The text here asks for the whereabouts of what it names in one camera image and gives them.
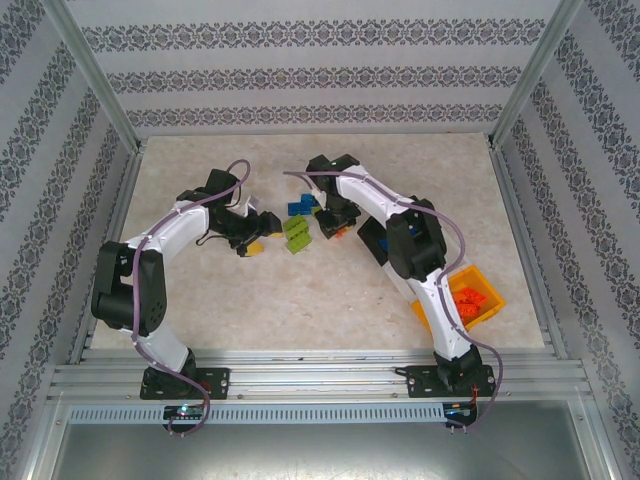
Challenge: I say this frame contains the black plastic bin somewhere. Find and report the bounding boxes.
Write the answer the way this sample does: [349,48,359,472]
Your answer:
[356,214,401,268]

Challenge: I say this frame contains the orange plastic bin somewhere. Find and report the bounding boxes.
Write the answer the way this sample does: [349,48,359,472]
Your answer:
[410,266,506,334]

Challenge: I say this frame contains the aluminium base mounting rails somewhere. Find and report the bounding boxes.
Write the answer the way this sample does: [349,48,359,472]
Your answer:
[47,347,589,401]

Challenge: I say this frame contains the small controller circuit board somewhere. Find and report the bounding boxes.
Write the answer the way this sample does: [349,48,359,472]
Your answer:
[443,402,479,420]
[163,404,207,421]

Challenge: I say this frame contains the grey metal panel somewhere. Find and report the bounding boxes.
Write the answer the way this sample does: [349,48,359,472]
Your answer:
[29,422,616,480]

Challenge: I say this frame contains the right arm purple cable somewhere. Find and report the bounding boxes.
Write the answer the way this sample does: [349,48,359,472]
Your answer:
[282,169,504,436]

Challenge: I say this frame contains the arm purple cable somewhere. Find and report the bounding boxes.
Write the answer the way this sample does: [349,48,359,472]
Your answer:
[130,159,251,436]
[282,169,504,436]

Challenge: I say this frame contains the aluminium side rail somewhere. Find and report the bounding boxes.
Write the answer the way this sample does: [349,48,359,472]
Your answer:
[488,142,571,364]
[67,142,146,366]

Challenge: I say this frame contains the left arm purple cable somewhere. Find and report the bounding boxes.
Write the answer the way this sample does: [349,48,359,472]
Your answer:
[130,159,251,436]

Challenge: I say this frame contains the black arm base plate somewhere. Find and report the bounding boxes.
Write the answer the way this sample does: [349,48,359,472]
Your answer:
[138,366,232,401]
[405,363,500,400]

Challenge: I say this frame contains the slotted grey cable duct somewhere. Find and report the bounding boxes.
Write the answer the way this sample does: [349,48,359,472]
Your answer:
[67,402,449,426]

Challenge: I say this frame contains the aluminium frame corner post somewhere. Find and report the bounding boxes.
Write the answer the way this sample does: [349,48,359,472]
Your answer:
[487,0,586,149]
[39,0,149,151]

